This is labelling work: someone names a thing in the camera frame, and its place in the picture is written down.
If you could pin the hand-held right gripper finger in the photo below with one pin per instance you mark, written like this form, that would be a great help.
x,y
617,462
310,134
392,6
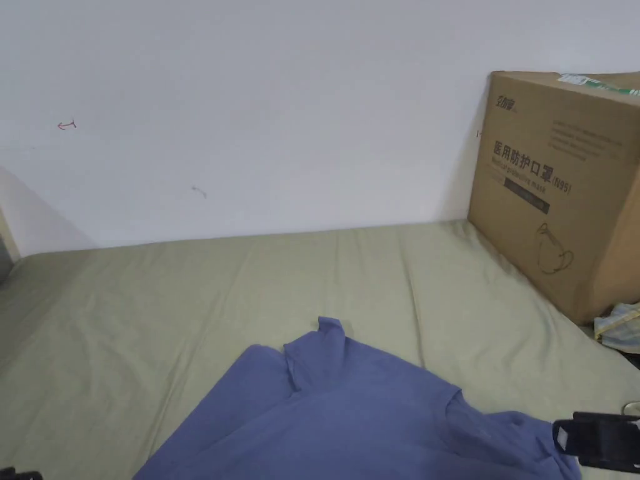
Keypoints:
x,y
595,447
607,419

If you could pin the pale striped cloth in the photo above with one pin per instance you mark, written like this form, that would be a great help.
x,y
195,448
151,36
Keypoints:
x,y
622,325

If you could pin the brown cardboard carton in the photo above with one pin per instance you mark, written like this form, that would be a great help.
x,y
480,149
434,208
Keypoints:
x,y
560,210

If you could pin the bed with pale green sheet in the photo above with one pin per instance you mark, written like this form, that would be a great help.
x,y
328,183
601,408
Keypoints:
x,y
150,325

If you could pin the blue shirt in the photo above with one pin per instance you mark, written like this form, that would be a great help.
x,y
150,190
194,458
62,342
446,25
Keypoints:
x,y
350,415

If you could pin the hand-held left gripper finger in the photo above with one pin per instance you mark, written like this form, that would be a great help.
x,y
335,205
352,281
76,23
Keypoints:
x,y
20,476

